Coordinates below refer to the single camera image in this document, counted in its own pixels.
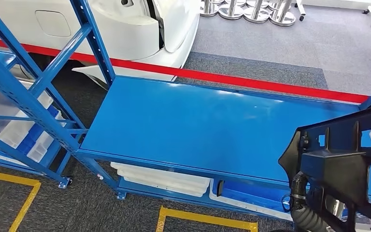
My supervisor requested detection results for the red barrier belt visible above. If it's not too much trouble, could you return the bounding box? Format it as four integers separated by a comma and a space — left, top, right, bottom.
0, 36, 369, 104

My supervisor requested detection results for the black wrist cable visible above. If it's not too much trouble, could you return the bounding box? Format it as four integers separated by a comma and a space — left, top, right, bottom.
281, 193, 294, 213

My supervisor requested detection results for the yellow floor tape square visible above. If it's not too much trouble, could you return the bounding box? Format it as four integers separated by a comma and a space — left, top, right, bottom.
156, 205, 259, 232
0, 170, 42, 232

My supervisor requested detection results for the black plastic plate frame part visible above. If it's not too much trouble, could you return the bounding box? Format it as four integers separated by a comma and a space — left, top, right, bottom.
278, 102, 371, 232

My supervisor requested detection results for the chrome stanchion post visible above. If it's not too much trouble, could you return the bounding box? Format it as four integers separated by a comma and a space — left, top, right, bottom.
218, 0, 244, 20
243, 0, 270, 24
269, 0, 297, 27
200, 0, 220, 17

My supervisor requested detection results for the blue metal shelf rack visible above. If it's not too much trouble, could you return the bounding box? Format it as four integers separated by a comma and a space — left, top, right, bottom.
0, 48, 77, 189
0, 0, 371, 232

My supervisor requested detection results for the white car body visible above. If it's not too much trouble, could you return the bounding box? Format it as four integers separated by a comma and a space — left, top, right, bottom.
0, 0, 200, 85

